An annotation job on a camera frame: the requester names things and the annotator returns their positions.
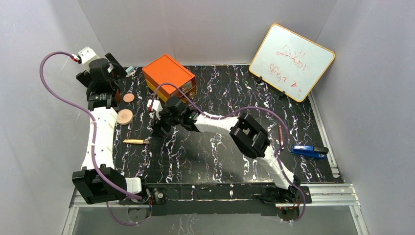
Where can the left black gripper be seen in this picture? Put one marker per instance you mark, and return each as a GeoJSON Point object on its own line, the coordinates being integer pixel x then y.
{"type": "Point", "coordinates": [105, 67]}

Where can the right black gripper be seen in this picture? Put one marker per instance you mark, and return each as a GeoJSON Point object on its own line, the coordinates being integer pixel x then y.
{"type": "Point", "coordinates": [160, 120]}

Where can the orange drawer organizer box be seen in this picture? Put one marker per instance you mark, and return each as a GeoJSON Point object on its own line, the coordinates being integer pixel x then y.
{"type": "Point", "coordinates": [167, 70]}

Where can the wooden makeup brush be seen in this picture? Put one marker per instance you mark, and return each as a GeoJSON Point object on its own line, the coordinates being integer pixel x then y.
{"type": "Point", "coordinates": [135, 141]}

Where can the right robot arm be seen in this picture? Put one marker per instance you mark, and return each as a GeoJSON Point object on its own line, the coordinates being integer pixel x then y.
{"type": "Point", "coordinates": [174, 86]}

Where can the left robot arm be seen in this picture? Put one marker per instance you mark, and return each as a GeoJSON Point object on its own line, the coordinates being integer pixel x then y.
{"type": "Point", "coordinates": [98, 181]}

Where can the yellow framed whiteboard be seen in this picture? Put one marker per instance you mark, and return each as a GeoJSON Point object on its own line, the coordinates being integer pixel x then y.
{"type": "Point", "coordinates": [290, 62]}

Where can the blue black stapler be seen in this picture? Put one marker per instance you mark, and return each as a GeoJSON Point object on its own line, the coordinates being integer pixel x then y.
{"type": "Point", "coordinates": [310, 151]}

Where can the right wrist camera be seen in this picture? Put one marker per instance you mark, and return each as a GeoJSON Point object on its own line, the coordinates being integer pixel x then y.
{"type": "Point", "coordinates": [154, 107]}

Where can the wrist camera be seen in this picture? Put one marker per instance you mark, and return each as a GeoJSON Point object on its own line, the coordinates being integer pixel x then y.
{"type": "Point", "coordinates": [87, 55]}
{"type": "Point", "coordinates": [154, 107]}

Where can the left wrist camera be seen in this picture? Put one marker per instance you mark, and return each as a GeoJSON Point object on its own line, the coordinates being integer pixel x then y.
{"type": "Point", "coordinates": [87, 55]}

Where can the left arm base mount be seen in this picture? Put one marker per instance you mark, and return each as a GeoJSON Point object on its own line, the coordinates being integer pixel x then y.
{"type": "Point", "coordinates": [152, 194]}

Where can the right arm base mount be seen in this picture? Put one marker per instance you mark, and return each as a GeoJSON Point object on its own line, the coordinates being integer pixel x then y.
{"type": "Point", "coordinates": [278, 195]}

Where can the aluminium rail frame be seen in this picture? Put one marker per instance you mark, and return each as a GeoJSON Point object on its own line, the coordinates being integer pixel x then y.
{"type": "Point", "coordinates": [221, 209]}

